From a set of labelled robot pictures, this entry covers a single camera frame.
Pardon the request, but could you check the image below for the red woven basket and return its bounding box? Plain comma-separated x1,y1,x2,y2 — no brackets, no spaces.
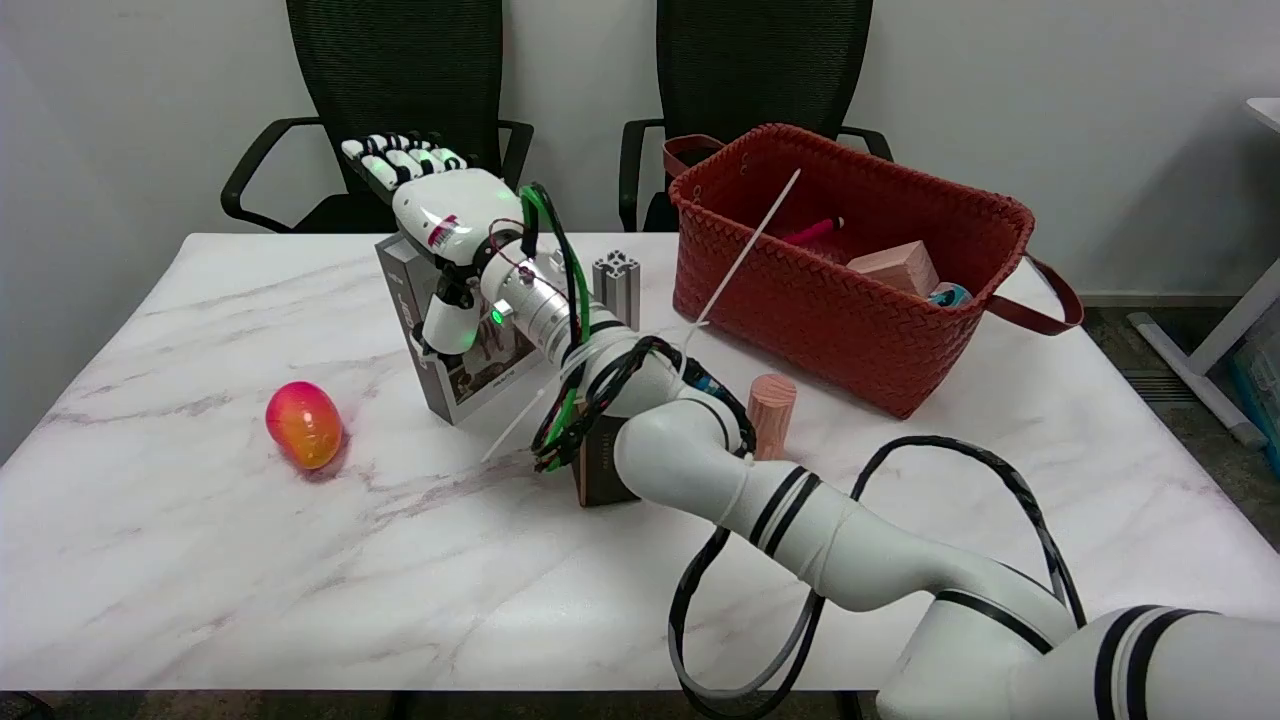
662,123,1085,420

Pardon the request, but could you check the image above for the red orange mango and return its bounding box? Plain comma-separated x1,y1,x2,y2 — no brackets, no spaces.
265,381,344,471

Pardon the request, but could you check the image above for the Jeo Lind book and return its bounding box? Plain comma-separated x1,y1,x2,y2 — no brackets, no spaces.
375,232,546,426

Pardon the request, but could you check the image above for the long white zip tie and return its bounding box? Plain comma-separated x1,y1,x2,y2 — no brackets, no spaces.
481,168,803,464

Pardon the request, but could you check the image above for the aluminium extrusion profile piece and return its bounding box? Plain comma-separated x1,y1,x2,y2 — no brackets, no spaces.
592,250,642,332

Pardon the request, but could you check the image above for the white desk with leg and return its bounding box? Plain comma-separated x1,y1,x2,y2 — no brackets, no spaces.
1128,97,1280,451

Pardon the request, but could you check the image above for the wooden cylinder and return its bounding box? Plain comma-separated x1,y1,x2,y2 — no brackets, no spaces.
748,373,799,462

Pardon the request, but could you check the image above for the blue storage bin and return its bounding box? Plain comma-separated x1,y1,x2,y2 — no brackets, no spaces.
1230,300,1280,477

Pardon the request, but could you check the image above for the black looping robot cable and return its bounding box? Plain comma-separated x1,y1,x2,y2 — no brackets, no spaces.
667,435,1089,720

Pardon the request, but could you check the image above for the wooden block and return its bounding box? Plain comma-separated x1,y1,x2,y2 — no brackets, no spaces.
846,240,942,299

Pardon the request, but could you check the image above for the brown rectangular box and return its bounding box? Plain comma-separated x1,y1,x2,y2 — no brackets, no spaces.
573,415,641,508

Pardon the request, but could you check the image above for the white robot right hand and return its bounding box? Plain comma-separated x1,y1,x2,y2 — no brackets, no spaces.
340,132,525,357

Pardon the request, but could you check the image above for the pink marker pen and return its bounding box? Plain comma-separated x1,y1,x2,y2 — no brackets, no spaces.
781,217,846,246

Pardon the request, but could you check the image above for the black mesh office chair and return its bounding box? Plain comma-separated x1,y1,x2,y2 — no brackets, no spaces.
618,0,895,233
220,0,535,235

